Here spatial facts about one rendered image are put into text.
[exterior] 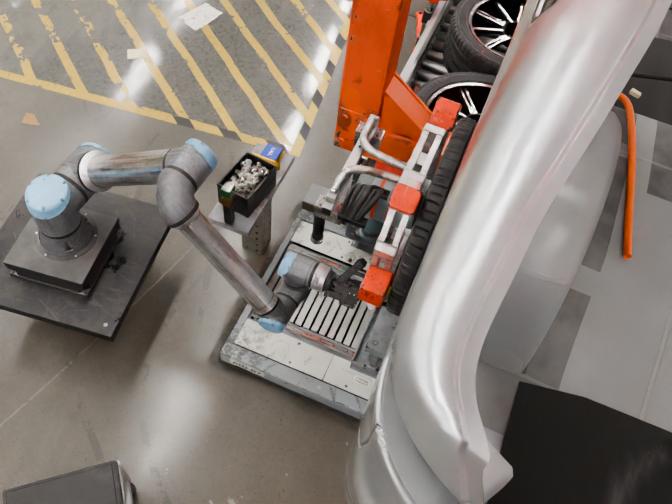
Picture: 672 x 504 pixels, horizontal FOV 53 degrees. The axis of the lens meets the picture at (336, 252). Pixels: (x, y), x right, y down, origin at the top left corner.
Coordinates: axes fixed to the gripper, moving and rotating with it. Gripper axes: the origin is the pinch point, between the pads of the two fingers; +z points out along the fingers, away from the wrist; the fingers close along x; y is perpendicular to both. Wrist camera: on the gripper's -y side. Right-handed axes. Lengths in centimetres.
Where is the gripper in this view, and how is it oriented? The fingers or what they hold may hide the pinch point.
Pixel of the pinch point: (386, 297)
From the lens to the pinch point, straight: 221.2
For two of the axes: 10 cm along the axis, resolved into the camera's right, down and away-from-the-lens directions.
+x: -2.0, 1.4, -9.7
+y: -3.3, 9.2, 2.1
